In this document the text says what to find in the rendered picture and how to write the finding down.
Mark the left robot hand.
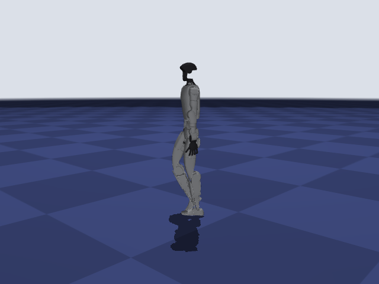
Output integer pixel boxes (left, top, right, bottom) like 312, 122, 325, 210
186, 136, 198, 156

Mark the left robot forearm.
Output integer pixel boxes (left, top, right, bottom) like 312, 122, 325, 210
188, 111, 197, 141

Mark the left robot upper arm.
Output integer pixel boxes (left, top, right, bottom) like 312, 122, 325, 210
187, 87, 199, 118

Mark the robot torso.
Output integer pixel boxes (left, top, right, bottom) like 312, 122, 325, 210
181, 82, 200, 140

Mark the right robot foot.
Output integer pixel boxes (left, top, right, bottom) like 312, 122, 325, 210
185, 197, 202, 211

